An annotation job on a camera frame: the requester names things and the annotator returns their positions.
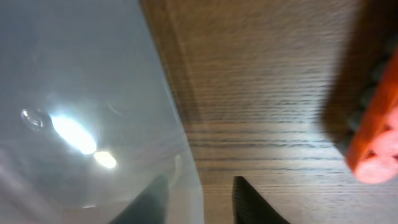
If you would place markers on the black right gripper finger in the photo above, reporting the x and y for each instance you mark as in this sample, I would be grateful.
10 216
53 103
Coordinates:
249 207

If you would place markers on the orange perforated plastic bar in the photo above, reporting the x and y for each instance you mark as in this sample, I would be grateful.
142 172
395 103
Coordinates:
372 153

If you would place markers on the clear plastic storage container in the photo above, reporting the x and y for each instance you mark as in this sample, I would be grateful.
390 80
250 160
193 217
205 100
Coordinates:
89 129

